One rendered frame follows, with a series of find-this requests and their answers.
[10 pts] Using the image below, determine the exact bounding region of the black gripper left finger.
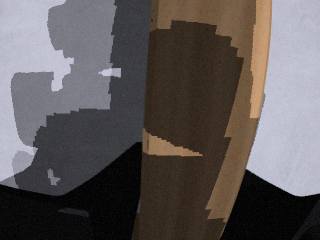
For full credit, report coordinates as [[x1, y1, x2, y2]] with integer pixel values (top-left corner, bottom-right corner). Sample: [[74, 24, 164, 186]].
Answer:
[[0, 141, 143, 240]]

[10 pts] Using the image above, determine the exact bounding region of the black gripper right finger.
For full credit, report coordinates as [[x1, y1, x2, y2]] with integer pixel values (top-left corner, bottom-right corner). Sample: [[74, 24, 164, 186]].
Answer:
[[220, 169, 320, 240]]

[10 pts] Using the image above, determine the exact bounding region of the dark brown wooden post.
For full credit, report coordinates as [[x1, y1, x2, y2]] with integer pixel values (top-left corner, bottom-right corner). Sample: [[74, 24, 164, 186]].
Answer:
[[131, 213, 140, 240]]

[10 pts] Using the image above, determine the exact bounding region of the brown wooden board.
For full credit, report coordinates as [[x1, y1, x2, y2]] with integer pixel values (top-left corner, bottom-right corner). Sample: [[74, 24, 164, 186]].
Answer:
[[139, 0, 272, 240]]

